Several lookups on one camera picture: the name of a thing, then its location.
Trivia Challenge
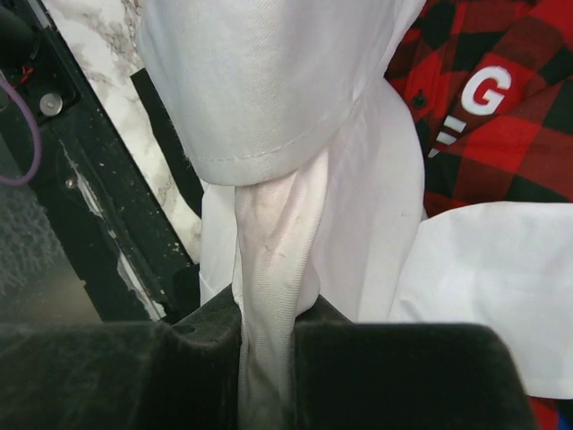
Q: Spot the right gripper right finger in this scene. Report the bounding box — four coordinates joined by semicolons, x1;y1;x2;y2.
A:
294;300;537;429

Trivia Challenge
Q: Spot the white shirt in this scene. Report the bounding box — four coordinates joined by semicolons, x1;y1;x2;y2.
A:
138;0;573;430

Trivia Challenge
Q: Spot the red black plaid shirt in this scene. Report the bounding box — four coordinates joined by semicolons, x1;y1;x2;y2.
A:
386;1;572;429

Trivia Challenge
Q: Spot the blue garment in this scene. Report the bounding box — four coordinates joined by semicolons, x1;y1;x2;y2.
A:
556;400;573;430

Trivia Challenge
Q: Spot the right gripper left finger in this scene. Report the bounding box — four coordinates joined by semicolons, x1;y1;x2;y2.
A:
1;289;241;429

